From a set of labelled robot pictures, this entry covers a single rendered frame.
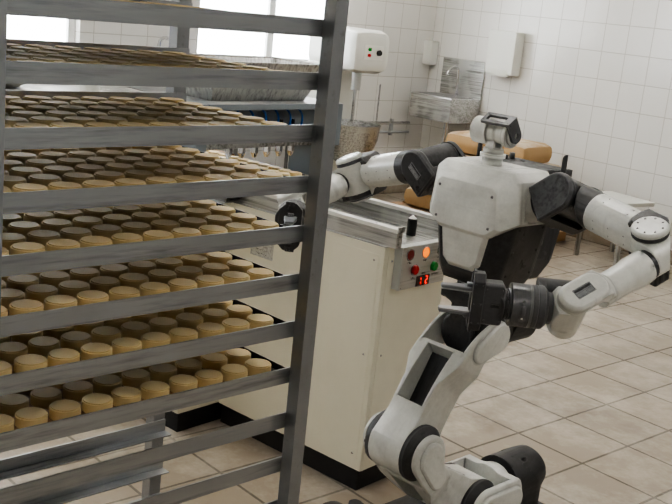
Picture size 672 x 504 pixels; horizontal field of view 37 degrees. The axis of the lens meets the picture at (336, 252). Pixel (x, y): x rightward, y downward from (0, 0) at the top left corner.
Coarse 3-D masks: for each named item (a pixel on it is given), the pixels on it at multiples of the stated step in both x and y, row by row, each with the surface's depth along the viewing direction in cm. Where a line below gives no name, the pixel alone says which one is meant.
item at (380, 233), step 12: (252, 204) 346; (264, 204) 342; (276, 204) 338; (336, 216) 321; (348, 216) 317; (336, 228) 322; (348, 228) 318; (360, 228) 315; (372, 228) 312; (384, 228) 308; (396, 228) 307; (372, 240) 312; (384, 240) 309; (396, 240) 306
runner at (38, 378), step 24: (216, 336) 172; (240, 336) 175; (264, 336) 179; (288, 336) 184; (96, 360) 156; (120, 360) 159; (144, 360) 162; (168, 360) 166; (0, 384) 145; (24, 384) 148; (48, 384) 151
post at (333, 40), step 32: (320, 64) 172; (320, 96) 173; (320, 128) 174; (320, 160) 174; (320, 192) 176; (320, 224) 178; (320, 256) 180; (288, 416) 187; (288, 448) 188; (288, 480) 189
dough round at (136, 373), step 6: (126, 372) 176; (132, 372) 177; (138, 372) 177; (144, 372) 177; (126, 378) 174; (132, 378) 174; (138, 378) 174; (144, 378) 175; (126, 384) 175; (132, 384) 174; (138, 384) 175
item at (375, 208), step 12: (336, 204) 359; (348, 204) 356; (360, 204) 352; (372, 204) 348; (384, 204) 345; (396, 204) 345; (372, 216) 349; (384, 216) 345; (396, 216) 342; (408, 216) 338; (420, 216) 335; (432, 216) 332; (420, 228) 336; (432, 228) 332
